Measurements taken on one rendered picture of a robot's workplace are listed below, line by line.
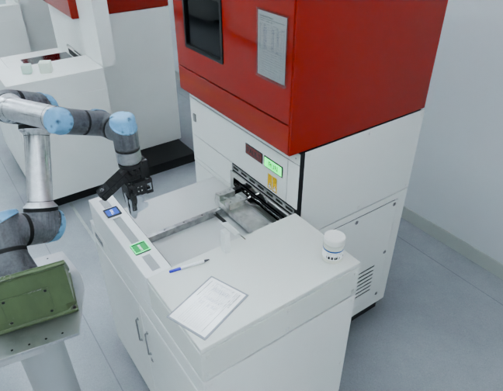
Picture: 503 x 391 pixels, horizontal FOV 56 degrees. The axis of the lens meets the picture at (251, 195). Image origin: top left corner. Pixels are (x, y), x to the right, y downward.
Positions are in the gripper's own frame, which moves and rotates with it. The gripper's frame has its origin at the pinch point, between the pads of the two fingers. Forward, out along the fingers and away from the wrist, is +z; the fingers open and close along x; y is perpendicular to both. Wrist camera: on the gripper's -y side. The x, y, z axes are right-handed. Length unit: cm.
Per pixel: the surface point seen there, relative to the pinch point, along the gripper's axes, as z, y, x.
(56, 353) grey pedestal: 52, -35, 6
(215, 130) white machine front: 3, 59, 43
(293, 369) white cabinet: 50, 31, -50
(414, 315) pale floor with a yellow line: 111, 139, -30
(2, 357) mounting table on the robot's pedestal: 29, -49, -7
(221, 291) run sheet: 13.9, 12.7, -34.5
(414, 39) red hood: -43, 112, -15
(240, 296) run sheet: 14.0, 16.1, -39.7
